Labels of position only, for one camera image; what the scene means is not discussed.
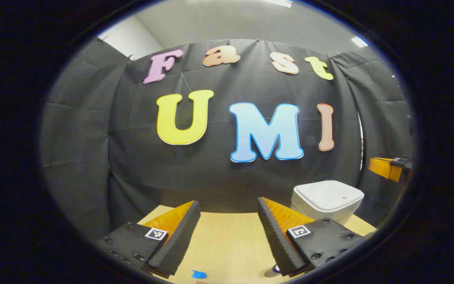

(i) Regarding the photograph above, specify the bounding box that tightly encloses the black backdrop cloth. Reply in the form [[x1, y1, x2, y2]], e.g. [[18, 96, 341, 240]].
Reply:
[[40, 37, 415, 242]]

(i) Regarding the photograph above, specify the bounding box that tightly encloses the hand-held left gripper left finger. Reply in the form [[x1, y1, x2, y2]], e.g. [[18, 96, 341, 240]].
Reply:
[[100, 200, 201, 278]]

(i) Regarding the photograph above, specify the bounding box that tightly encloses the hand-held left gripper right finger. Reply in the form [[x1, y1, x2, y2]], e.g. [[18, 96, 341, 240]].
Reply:
[[257, 197, 365, 277]]

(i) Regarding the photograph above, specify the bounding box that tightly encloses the light wooden desktop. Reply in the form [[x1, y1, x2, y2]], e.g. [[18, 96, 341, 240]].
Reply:
[[137, 205, 377, 284]]

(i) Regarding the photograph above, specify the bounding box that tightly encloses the white desktop garbage bin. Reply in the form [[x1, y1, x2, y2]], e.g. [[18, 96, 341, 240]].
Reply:
[[290, 180, 365, 226]]

